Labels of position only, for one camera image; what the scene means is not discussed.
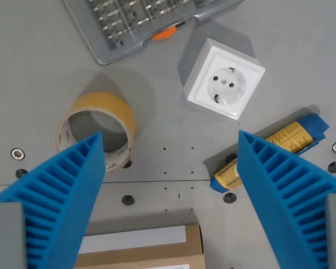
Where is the transparent grey screwdriver bit case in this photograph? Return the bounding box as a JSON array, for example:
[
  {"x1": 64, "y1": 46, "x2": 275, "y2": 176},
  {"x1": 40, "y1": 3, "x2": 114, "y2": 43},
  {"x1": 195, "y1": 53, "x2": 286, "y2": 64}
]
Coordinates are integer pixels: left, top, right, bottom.
[{"x1": 63, "y1": 0, "x2": 245, "y2": 66}]

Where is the yellow-label cylinder with blue tape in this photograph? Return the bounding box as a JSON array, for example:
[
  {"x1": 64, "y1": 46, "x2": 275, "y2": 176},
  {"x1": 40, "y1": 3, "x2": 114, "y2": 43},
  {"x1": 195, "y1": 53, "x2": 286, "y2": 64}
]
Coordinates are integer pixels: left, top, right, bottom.
[{"x1": 209, "y1": 113, "x2": 330, "y2": 194}]

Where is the brown cardboard box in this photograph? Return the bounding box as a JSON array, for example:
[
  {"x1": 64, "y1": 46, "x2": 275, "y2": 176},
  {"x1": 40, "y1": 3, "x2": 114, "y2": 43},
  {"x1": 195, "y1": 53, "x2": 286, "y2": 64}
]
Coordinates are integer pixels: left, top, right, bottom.
[{"x1": 75, "y1": 224, "x2": 206, "y2": 269}]

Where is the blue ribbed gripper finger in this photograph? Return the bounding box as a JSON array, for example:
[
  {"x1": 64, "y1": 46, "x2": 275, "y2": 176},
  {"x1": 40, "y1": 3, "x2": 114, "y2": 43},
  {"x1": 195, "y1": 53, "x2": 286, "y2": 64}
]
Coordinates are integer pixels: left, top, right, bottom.
[
  {"x1": 236, "y1": 130, "x2": 336, "y2": 269},
  {"x1": 0, "y1": 131, "x2": 105, "y2": 269}
]

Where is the yellow-brown packing tape roll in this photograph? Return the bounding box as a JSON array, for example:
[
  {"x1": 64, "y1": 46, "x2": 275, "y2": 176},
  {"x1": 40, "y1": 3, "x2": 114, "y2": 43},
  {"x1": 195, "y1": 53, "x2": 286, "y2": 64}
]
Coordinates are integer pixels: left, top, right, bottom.
[{"x1": 54, "y1": 91, "x2": 137, "y2": 175}]

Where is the white label strip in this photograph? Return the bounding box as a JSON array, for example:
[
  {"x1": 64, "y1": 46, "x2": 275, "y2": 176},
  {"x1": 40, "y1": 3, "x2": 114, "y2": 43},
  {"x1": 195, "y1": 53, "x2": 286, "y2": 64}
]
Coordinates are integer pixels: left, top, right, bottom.
[{"x1": 77, "y1": 225, "x2": 187, "y2": 254}]

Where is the white wall socket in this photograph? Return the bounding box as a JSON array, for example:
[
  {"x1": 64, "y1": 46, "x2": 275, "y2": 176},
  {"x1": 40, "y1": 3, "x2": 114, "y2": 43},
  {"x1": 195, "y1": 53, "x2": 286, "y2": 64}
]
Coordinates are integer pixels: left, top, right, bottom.
[{"x1": 183, "y1": 38, "x2": 266, "y2": 120}]

